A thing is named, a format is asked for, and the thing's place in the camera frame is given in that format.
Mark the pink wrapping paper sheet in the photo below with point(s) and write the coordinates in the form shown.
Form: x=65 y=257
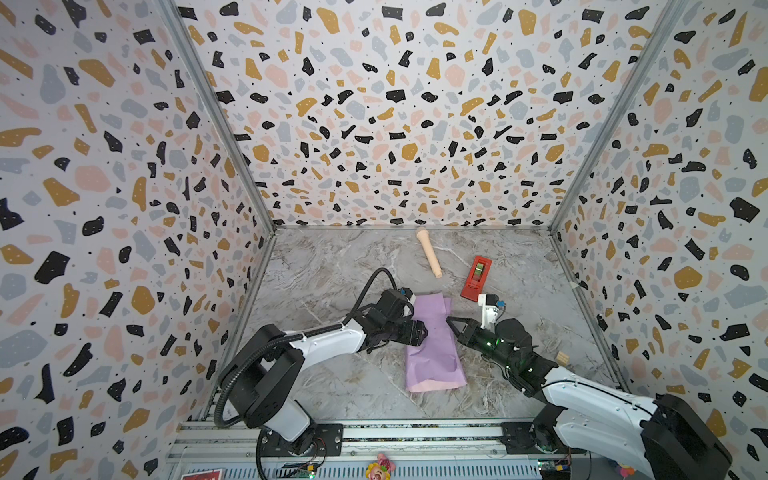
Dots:
x=435 y=364

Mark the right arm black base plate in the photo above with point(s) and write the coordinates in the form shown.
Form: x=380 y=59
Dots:
x=528 y=438

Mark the small tan wooden block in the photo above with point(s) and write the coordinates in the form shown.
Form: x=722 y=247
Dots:
x=562 y=359

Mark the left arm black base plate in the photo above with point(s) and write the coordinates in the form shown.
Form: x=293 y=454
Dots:
x=323 y=440

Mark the rainbow flower toy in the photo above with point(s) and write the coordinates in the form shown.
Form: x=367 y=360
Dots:
x=624 y=472

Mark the beige toy microphone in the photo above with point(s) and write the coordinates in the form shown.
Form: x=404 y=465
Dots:
x=423 y=237

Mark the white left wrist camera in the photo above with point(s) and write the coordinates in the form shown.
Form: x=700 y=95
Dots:
x=407 y=294

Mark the aluminium corner post left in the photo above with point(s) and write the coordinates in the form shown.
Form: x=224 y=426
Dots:
x=186 y=51

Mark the aluminium corner post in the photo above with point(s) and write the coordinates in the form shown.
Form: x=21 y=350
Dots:
x=670 y=15
x=186 y=51

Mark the red tape dispenser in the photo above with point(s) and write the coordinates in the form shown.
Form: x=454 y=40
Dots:
x=476 y=279

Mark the aluminium corner post right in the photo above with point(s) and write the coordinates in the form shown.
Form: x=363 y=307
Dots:
x=670 y=15

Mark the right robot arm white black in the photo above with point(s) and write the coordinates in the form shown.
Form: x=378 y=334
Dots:
x=662 y=438

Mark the pink yellow flower toy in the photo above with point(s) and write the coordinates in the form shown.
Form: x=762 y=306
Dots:
x=381 y=469

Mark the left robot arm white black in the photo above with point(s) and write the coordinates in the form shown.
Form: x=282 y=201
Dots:
x=255 y=387

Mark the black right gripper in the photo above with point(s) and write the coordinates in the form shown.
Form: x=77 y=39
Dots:
x=471 y=335

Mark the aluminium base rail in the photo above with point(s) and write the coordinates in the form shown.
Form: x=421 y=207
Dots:
x=429 y=449

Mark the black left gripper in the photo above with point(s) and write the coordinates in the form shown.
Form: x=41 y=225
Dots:
x=415 y=336

